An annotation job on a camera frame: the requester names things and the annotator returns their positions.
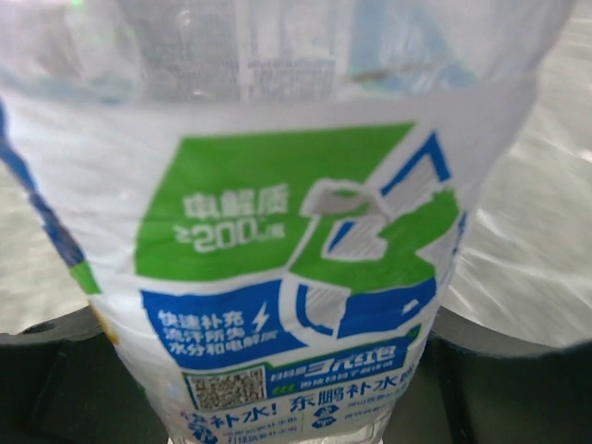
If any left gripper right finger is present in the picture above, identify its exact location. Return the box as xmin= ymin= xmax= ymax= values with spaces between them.
xmin=383 ymin=308 xmax=591 ymax=444

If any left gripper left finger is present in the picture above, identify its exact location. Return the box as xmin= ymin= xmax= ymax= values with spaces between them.
xmin=1 ymin=309 xmax=167 ymax=444

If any crushed clear plastic bottle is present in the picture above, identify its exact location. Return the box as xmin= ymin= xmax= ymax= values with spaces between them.
xmin=1 ymin=1 xmax=574 ymax=443

